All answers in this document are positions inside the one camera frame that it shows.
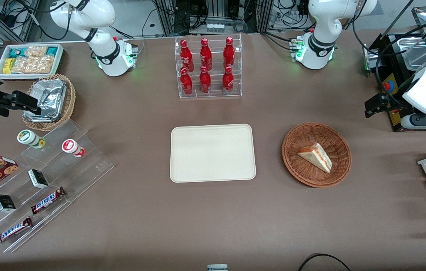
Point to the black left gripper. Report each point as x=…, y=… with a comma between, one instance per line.
x=394, y=104

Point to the triangular sandwich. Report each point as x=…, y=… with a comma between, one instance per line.
x=316, y=156

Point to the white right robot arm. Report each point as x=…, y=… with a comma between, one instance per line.
x=103, y=15

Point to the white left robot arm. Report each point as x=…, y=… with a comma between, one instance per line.
x=323, y=22

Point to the light wicker basket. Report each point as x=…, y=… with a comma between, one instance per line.
x=70, y=99

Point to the round brown wicker basket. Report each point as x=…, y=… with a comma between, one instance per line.
x=303, y=173

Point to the cream plastic tray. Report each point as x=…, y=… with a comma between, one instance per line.
x=212, y=154

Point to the red emergency button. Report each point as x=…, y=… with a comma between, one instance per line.
x=387, y=86

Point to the black food warmer machine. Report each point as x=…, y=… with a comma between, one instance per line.
x=395, y=81

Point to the green lid yogurt bottle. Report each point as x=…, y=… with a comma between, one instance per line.
x=28, y=137

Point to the aluminium foil container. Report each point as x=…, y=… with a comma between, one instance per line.
x=49, y=98

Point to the yellow snack pack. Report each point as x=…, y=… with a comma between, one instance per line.
x=7, y=66

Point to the large clear cracker bag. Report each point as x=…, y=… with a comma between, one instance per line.
x=34, y=64

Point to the teal snack pack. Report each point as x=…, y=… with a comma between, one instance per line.
x=52, y=51
x=15, y=52

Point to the small clear cracker bag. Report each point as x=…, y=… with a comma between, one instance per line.
x=36, y=51

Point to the steel food pan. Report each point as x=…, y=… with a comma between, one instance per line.
x=414, y=52

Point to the red lid yogurt bottle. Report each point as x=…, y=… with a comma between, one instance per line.
x=71, y=146

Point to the small black box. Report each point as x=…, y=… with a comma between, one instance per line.
x=38, y=178
x=4, y=203

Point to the clear acrylic stepped stand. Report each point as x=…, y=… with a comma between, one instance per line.
x=85, y=165

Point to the Snickers chocolate bar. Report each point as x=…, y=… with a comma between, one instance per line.
x=12, y=230
x=47, y=200

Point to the red cola bottle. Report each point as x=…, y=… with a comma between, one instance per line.
x=205, y=54
x=186, y=83
x=205, y=82
x=186, y=56
x=228, y=82
x=229, y=52

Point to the clear acrylic bottle rack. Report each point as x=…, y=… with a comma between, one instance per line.
x=216, y=51

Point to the white terminal strip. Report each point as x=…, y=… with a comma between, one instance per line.
x=215, y=27

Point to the aluminium frame rack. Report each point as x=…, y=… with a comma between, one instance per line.
x=216, y=11

